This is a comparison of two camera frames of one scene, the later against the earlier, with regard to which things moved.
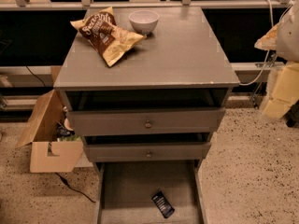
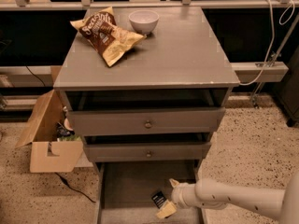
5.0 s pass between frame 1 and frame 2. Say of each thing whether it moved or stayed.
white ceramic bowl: stayed
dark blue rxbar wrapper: stayed
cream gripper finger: moved
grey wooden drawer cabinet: stayed
